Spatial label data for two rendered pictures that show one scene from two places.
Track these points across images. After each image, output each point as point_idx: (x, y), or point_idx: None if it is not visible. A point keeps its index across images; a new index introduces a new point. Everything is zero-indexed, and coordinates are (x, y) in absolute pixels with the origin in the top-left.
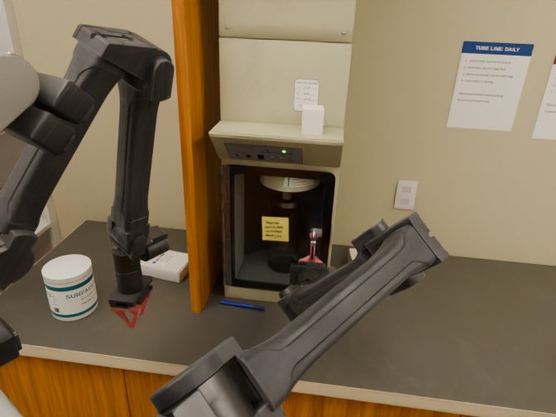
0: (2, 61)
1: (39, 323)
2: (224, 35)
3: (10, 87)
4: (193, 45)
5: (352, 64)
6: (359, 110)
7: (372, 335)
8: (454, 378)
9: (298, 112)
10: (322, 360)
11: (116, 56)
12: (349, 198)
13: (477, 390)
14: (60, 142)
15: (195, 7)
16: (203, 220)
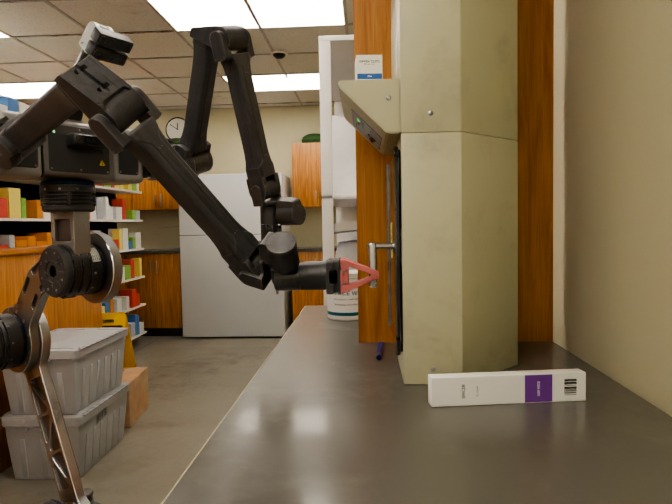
0: (89, 24)
1: (323, 314)
2: (391, 24)
3: (90, 33)
4: (372, 43)
5: (648, 10)
6: (659, 91)
7: (349, 409)
8: (247, 461)
9: (396, 77)
10: (288, 384)
11: (196, 34)
12: (657, 289)
13: (215, 479)
14: (90, 51)
15: (385, 9)
16: (381, 232)
